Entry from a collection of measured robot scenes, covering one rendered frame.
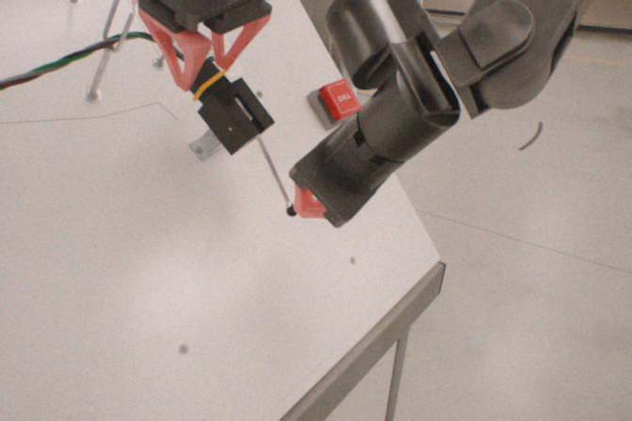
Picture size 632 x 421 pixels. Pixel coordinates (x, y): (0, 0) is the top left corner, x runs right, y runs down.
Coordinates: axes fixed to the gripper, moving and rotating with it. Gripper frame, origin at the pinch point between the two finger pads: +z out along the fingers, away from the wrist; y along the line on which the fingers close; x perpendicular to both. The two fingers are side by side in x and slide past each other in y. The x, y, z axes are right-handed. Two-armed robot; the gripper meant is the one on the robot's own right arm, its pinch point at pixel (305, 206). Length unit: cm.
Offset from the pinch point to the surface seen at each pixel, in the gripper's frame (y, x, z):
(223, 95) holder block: 1.4, -13.1, -4.3
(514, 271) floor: -129, 87, 88
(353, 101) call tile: -20.5, -5.9, 2.6
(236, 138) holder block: 2.2, -9.4, -2.3
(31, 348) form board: 25.6, -6.9, 5.9
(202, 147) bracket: 1.2, -12.6, 4.6
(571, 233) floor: -175, 104, 82
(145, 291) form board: 16.0, -4.5, 6.3
